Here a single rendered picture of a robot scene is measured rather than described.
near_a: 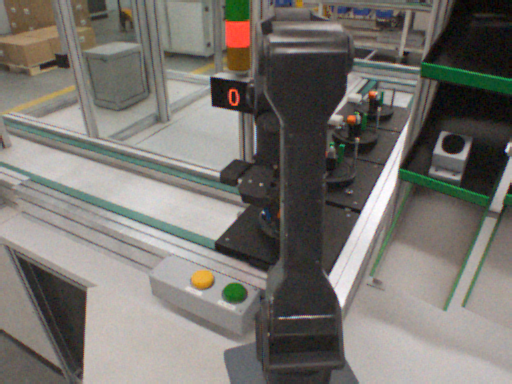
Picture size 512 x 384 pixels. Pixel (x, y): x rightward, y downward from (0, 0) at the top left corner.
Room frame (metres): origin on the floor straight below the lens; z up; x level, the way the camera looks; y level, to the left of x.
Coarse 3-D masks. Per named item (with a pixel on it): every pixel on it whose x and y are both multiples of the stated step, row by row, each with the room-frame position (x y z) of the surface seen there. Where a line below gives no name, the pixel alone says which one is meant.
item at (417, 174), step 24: (432, 96) 0.60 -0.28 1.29; (456, 96) 0.65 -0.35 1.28; (480, 96) 0.64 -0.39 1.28; (504, 96) 0.63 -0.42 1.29; (432, 120) 0.61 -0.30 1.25; (456, 120) 0.60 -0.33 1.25; (480, 120) 0.59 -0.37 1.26; (504, 120) 0.58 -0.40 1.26; (432, 144) 0.57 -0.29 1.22; (480, 144) 0.55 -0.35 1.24; (504, 144) 0.54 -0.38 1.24; (408, 168) 0.53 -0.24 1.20; (480, 168) 0.50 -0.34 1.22; (456, 192) 0.46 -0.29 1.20; (480, 192) 0.47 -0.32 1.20
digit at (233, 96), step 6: (228, 84) 0.85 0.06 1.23; (234, 84) 0.84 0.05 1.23; (240, 84) 0.84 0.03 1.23; (228, 90) 0.85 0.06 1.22; (234, 90) 0.84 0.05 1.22; (240, 90) 0.84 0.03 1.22; (228, 96) 0.85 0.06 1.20; (234, 96) 0.84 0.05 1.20; (240, 96) 0.84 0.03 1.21; (228, 102) 0.85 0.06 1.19; (234, 102) 0.84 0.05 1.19; (240, 102) 0.84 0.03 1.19; (234, 108) 0.84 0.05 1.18; (240, 108) 0.84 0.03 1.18
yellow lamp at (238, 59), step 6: (228, 48) 0.85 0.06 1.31; (234, 48) 0.85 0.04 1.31; (240, 48) 0.85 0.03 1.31; (246, 48) 0.85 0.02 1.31; (228, 54) 0.86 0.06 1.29; (234, 54) 0.85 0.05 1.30; (240, 54) 0.84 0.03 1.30; (246, 54) 0.85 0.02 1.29; (228, 60) 0.86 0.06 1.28; (234, 60) 0.85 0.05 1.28; (240, 60) 0.84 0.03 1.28; (246, 60) 0.85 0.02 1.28; (228, 66) 0.86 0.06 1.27; (234, 66) 0.85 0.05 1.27; (240, 66) 0.84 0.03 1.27; (246, 66) 0.85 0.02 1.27
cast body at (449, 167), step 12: (444, 132) 0.52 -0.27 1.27; (444, 144) 0.49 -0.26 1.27; (456, 144) 0.48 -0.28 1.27; (468, 144) 0.49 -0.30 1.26; (432, 156) 0.49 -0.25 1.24; (444, 156) 0.48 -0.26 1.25; (456, 156) 0.47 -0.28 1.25; (468, 156) 0.51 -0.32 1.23; (432, 168) 0.49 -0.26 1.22; (444, 168) 0.49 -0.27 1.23; (456, 168) 0.47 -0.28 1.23; (444, 180) 0.48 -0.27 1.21; (456, 180) 0.47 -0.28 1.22
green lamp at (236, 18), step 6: (228, 0) 0.85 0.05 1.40; (234, 0) 0.84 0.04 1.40; (240, 0) 0.85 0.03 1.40; (246, 0) 0.85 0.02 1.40; (228, 6) 0.85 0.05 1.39; (234, 6) 0.84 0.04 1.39; (240, 6) 0.85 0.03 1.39; (246, 6) 0.85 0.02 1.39; (228, 12) 0.85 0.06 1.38; (234, 12) 0.84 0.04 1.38; (240, 12) 0.84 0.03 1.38; (246, 12) 0.85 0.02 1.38; (228, 18) 0.85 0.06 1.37; (234, 18) 0.84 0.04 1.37; (240, 18) 0.84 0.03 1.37; (246, 18) 0.85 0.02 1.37
